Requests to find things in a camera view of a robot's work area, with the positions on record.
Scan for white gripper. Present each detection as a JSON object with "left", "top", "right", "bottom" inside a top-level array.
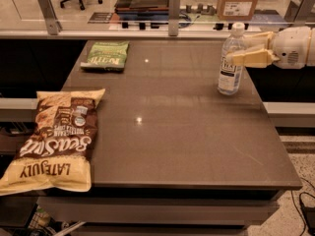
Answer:
[{"left": 225, "top": 27, "right": 312, "bottom": 69}]

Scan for clear plastic tea bottle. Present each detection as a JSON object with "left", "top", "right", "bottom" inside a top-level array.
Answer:
[{"left": 218, "top": 23, "right": 245, "bottom": 95}]

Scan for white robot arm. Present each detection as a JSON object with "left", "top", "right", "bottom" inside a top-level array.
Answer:
[{"left": 226, "top": 27, "right": 315, "bottom": 69}]

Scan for green chip bag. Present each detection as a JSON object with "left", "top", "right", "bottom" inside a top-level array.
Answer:
[{"left": 81, "top": 41, "right": 129, "bottom": 72}]

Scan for brown Late July chip bag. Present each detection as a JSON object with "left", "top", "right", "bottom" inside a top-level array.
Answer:
[{"left": 0, "top": 89, "right": 105, "bottom": 196}]

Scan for cardboard box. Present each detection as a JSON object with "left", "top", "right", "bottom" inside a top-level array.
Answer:
[{"left": 217, "top": 0, "right": 258, "bottom": 21}]

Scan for stacked trays behind glass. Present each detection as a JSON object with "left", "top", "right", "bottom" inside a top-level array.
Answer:
[{"left": 114, "top": 0, "right": 178, "bottom": 17}]

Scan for right metal glass bracket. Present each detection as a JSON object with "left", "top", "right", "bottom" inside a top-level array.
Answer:
[{"left": 284, "top": 0, "right": 315, "bottom": 28}]

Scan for metal glass bracket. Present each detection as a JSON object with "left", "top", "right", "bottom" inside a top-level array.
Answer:
[
  {"left": 37, "top": 0, "right": 61, "bottom": 35},
  {"left": 168, "top": 0, "right": 180, "bottom": 36},
  {"left": 284, "top": 0, "right": 315, "bottom": 28}
]

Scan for middle metal glass bracket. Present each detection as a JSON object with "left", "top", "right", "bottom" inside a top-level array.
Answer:
[{"left": 168, "top": 0, "right": 180, "bottom": 36}]

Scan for black cable on floor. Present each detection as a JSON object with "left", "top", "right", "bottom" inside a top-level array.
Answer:
[{"left": 290, "top": 177, "right": 315, "bottom": 236}]

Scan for left metal glass bracket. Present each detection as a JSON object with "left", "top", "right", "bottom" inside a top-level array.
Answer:
[{"left": 37, "top": 0, "right": 61, "bottom": 35}]

